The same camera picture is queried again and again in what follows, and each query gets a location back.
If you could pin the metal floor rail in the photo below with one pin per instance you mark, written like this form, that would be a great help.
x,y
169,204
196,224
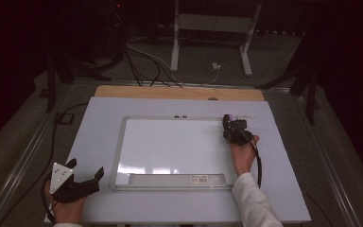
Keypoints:
x,y
327,157
22,160

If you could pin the white plug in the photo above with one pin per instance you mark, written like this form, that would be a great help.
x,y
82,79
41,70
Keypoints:
x,y
216,66

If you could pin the grey framed whiteboard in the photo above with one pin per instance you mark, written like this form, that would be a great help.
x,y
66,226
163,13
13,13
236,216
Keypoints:
x,y
170,145

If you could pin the person's right hand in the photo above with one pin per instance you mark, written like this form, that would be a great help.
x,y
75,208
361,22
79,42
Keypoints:
x,y
242,157

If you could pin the grey metal stand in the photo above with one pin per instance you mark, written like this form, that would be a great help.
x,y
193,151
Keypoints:
x,y
214,22

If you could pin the person's left hand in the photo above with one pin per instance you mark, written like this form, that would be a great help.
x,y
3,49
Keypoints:
x,y
67,211

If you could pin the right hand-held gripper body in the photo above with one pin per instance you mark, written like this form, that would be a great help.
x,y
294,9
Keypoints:
x,y
238,135

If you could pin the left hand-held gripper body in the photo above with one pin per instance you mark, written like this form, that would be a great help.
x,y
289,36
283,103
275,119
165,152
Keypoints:
x,y
66,189

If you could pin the black square floor plate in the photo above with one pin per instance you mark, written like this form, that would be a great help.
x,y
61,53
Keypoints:
x,y
64,118

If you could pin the black tripod stand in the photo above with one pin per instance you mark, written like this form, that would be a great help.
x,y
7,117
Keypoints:
x,y
51,82
310,91

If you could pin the white table cover sheet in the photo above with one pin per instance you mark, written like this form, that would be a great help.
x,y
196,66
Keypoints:
x,y
97,126

